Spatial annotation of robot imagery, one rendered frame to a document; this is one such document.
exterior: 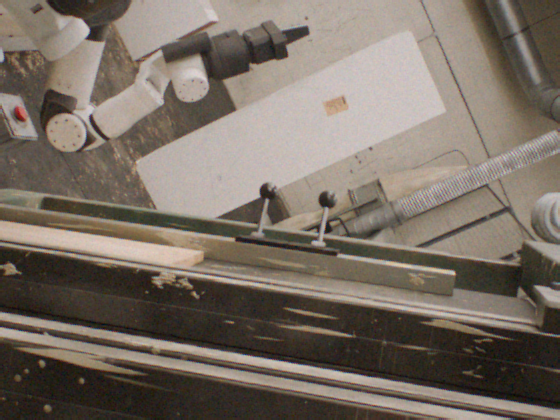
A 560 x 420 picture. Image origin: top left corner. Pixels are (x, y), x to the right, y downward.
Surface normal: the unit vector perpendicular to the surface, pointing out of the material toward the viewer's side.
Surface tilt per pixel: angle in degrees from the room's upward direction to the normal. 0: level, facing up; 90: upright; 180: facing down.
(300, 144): 90
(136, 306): 90
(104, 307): 90
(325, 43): 90
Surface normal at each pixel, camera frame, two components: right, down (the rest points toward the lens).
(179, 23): -0.09, 0.23
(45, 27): -0.16, 0.64
